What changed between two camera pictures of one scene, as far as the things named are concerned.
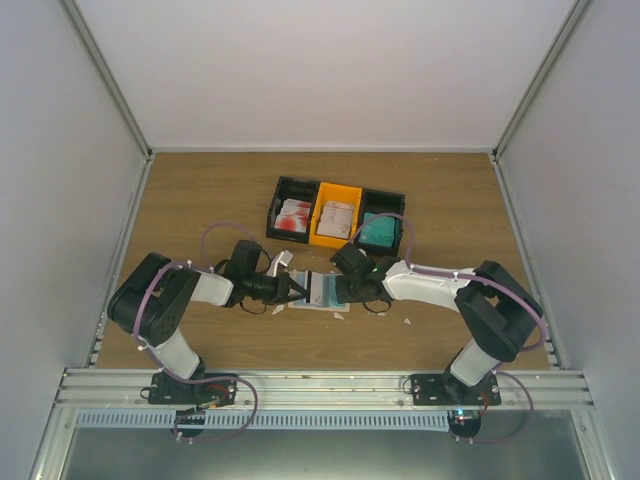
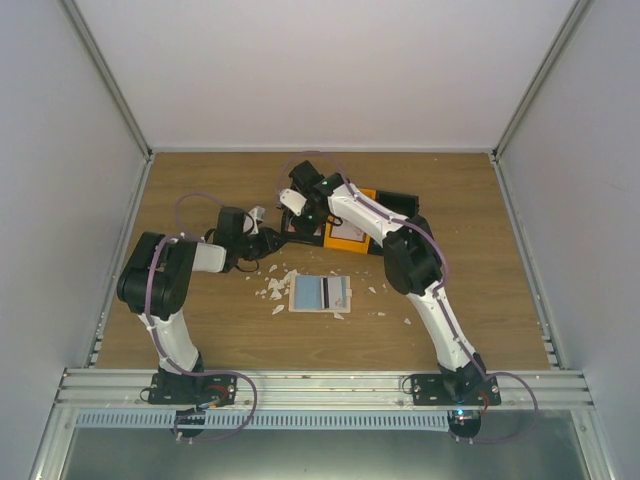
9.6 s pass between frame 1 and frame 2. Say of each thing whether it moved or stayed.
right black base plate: stayed
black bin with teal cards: moved
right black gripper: moved
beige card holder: stayed
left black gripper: moved
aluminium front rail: stayed
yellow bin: moved
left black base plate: stayed
